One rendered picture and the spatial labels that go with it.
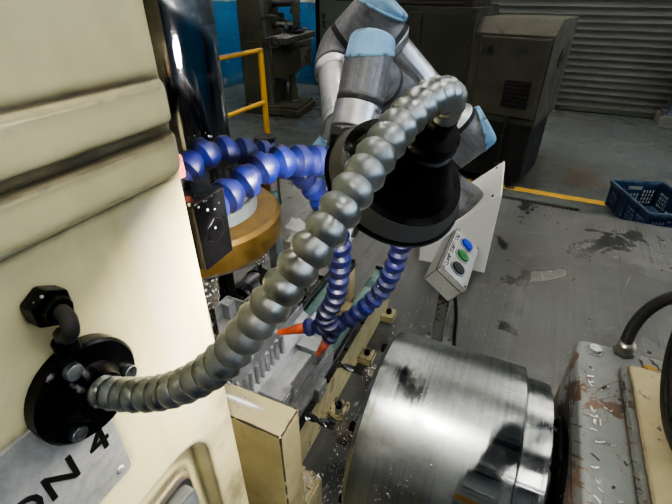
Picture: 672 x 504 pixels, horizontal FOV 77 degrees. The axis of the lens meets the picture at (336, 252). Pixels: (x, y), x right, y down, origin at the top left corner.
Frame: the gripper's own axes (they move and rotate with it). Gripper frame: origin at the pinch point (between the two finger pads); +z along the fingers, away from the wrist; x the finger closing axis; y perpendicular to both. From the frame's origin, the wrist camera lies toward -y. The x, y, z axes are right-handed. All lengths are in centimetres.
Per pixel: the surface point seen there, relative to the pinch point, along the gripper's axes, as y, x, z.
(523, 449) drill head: 18.7, 32.2, 13.0
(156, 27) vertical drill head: 39.9, -3.2, -17.9
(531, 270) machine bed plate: -78, 36, -3
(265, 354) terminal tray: 14.8, -1.0, 14.4
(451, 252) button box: -23.5, 16.6, -4.1
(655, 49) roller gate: -593, 153, -306
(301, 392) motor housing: 8.4, 3.0, 20.7
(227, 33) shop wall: -547, -489, -281
